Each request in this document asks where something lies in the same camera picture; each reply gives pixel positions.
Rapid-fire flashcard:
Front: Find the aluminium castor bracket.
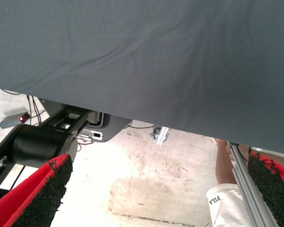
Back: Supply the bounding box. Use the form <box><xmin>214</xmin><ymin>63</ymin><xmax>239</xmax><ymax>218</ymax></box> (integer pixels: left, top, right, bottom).
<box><xmin>149</xmin><ymin>126</ymin><xmax>170</xmax><ymax>146</ymax></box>

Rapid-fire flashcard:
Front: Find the person's bare leg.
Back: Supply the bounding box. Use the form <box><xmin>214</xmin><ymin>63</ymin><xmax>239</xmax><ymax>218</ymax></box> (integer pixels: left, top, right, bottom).
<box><xmin>214</xmin><ymin>138</ymin><xmax>237</xmax><ymax>185</ymax></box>

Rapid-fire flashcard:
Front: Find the dark grey table cloth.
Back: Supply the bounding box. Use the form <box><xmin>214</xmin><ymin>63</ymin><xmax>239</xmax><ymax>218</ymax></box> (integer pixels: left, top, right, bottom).
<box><xmin>0</xmin><ymin>0</ymin><xmax>284</xmax><ymax>157</ymax></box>

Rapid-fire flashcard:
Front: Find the grey base panel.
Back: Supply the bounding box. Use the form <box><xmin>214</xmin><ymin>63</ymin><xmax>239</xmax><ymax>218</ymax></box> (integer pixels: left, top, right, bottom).
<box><xmin>78</xmin><ymin>112</ymin><xmax>133</xmax><ymax>143</ymax></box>

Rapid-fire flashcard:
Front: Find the grey box with red light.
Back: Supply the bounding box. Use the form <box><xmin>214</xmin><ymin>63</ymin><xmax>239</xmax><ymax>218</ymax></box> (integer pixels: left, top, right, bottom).
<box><xmin>0</xmin><ymin>113</ymin><xmax>31</xmax><ymax>130</ymax></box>

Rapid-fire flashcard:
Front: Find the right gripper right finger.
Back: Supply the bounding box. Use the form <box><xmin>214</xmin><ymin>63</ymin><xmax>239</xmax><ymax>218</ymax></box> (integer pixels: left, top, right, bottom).
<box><xmin>247</xmin><ymin>151</ymin><xmax>284</xmax><ymax>227</ymax></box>

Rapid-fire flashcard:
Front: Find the black floor cable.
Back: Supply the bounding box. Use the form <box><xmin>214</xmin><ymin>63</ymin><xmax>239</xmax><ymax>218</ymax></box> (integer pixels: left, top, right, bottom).
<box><xmin>32</xmin><ymin>96</ymin><xmax>47</xmax><ymax>124</ymax></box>
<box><xmin>26</xmin><ymin>95</ymin><xmax>33</xmax><ymax>118</ymax></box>

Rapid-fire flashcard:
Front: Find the aluminium profile bar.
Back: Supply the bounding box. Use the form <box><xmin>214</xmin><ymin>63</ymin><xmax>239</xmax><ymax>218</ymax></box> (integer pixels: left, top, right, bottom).
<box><xmin>227</xmin><ymin>141</ymin><xmax>279</xmax><ymax>227</ymax></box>

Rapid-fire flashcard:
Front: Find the short black cable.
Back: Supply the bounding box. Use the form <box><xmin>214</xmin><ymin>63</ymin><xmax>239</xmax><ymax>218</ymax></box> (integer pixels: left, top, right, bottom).
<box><xmin>236</xmin><ymin>144</ymin><xmax>250</xmax><ymax>164</ymax></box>

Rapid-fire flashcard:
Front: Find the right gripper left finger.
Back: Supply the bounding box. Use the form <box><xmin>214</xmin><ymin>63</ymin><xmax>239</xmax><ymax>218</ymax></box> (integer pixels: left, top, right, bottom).
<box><xmin>0</xmin><ymin>153</ymin><xmax>73</xmax><ymax>227</ymax></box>

